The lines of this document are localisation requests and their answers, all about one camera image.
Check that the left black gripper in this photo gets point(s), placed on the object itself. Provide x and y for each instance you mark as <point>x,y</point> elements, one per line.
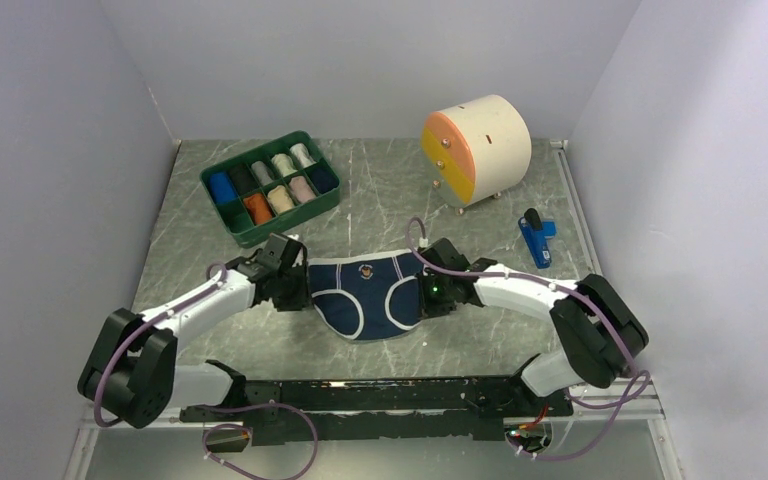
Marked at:
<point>302,296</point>

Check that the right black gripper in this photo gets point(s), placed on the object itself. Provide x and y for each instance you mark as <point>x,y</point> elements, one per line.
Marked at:
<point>430,308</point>

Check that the orange cream underwear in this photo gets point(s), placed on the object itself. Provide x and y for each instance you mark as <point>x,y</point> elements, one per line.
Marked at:
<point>258,208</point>

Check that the navy white underwear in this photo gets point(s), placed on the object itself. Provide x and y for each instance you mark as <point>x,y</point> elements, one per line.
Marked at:
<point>367,297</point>

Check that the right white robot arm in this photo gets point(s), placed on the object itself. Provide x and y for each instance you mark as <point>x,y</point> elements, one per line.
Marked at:
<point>599,335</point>

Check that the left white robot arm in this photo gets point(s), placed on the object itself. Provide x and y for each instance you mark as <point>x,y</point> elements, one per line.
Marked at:
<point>132,376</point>

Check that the beige rolled underwear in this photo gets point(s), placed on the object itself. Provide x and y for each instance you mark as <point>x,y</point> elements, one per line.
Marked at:
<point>280,200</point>

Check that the pink rolled underwear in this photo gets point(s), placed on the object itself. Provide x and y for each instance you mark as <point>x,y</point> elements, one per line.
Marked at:
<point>301,189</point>

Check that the grey rolled underwear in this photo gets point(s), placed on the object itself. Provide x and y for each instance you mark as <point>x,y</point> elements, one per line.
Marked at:
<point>262,173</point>

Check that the black rolled underwear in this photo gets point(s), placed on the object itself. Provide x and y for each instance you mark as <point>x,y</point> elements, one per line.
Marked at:
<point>243,180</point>

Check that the blue rolled underwear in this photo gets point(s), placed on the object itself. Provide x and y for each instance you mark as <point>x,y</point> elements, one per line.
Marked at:
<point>222,188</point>

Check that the navy rolled underwear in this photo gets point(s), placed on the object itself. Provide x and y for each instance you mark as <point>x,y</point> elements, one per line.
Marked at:
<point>322,178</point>

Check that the cream rolled underwear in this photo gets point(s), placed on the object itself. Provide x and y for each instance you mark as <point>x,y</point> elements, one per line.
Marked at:
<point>284,164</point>

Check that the white rolled underwear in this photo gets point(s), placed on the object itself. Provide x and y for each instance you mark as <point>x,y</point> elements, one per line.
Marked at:
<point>303,155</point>

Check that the green divided storage tray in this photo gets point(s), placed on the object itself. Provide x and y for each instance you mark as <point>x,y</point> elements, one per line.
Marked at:
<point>272,188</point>

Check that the blue black hand tool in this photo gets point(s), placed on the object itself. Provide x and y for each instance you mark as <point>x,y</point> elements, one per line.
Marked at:
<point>536,233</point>

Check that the round cream drawer cabinet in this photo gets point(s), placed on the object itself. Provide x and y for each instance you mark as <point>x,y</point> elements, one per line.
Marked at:
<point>476,150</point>

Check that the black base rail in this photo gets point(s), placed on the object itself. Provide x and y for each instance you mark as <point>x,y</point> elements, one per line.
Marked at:
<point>482,408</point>

